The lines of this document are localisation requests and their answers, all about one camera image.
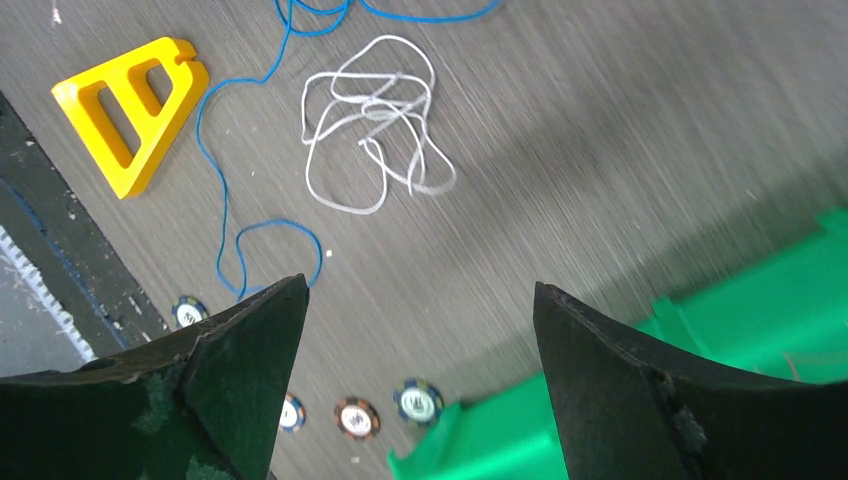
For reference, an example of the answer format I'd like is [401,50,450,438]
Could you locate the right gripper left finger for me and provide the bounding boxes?
[1,275,310,479]

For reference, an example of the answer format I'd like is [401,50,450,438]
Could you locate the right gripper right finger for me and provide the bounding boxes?
[533,283,847,479]

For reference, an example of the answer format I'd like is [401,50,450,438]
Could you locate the blue wire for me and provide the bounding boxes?
[194,0,505,303]

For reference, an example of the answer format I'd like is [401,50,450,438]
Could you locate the blue poker chip right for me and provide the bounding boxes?
[278,393,306,433]

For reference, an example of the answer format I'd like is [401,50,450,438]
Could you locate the blue poker chip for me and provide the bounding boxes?
[278,393,306,433]
[171,295,209,329]

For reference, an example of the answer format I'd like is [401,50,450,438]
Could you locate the blue poker chip middle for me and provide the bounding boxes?
[171,295,209,329]

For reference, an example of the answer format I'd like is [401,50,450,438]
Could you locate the brown poker chip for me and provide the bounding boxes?
[334,397,381,441]

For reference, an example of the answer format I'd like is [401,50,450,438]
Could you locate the green six-compartment bin tray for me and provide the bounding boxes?
[387,209,847,479]

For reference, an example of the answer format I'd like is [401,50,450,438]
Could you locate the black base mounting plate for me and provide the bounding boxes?
[1,99,171,356]

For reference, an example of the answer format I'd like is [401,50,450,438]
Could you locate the yellow triangular plastic piece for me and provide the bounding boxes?
[51,37,209,199]

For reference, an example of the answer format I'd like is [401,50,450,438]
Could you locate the aluminium front rail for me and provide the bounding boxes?
[1,230,97,377]

